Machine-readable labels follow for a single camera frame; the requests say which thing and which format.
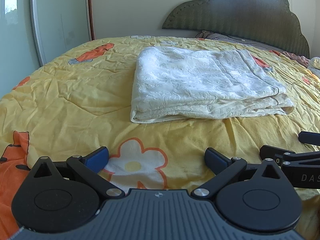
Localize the yellow floral bed sheet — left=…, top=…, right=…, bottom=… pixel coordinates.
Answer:
left=0, top=35, right=320, bottom=230

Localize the dark green headboard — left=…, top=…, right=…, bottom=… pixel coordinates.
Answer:
left=162, top=0, right=310, bottom=58

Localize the pink cloth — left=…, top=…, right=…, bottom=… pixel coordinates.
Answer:
left=282, top=51, right=310, bottom=64

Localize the cream floral pillow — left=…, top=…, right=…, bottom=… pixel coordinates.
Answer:
left=307, top=57, right=320, bottom=77

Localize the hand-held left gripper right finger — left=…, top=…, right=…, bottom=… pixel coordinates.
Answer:
left=191, top=147, right=284, bottom=200

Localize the white towel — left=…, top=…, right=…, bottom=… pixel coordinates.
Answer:
left=130, top=46, right=295, bottom=124

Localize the frosted glass wardrobe door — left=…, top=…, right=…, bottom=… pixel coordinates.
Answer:
left=0, top=0, right=95, bottom=98

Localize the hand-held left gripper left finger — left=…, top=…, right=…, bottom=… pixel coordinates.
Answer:
left=30, top=147, right=125, bottom=202

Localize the grey patterned pillow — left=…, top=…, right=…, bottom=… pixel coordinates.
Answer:
left=195, top=30, right=285, bottom=53

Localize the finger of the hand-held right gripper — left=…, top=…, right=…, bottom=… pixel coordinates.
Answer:
left=298, top=131, right=320, bottom=146
left=259, top=145, right=297, bottom=164

